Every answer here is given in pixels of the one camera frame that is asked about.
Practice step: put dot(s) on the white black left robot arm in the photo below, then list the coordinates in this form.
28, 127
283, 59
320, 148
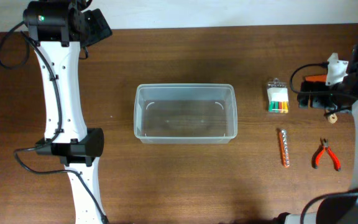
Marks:
58, 32

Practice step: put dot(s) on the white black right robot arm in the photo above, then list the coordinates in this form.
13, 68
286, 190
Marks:
337, 93

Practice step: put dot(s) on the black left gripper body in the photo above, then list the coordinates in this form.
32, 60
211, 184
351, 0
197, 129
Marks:
99, 29

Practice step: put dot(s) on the clear plastic container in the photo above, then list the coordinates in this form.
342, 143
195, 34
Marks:
185, 113

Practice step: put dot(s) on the orange scraper wooden handle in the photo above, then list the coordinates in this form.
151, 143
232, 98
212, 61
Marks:
322, 79

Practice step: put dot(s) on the orange socket bit rail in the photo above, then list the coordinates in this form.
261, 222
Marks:
283, 144

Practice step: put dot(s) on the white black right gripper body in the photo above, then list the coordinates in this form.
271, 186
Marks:
327, 101

